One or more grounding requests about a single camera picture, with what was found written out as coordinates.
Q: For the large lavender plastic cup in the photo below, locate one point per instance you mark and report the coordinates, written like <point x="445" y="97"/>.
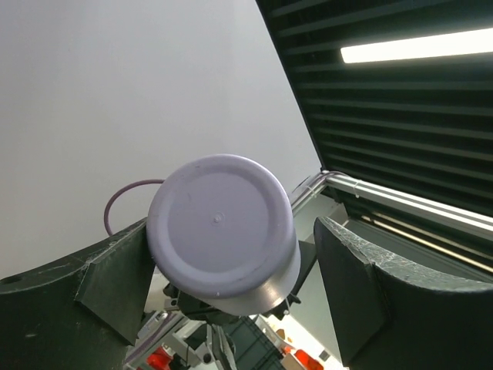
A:
<point x="222" y="226"/>

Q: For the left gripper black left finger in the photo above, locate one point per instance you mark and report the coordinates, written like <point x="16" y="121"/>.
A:
<point x="81" y="311"/>

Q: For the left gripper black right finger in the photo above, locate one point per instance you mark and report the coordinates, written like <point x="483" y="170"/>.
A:
<point x="389" y="312"/>

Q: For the ceiling strip light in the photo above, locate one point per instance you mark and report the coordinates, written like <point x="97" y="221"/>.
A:
<point x="434" y="46"/>

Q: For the aluminium frame beam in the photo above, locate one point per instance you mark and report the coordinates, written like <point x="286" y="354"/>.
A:
<point x="457" y="218"/>

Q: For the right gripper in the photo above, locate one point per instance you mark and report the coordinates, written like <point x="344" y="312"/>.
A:
<point x="230" y="310"/>

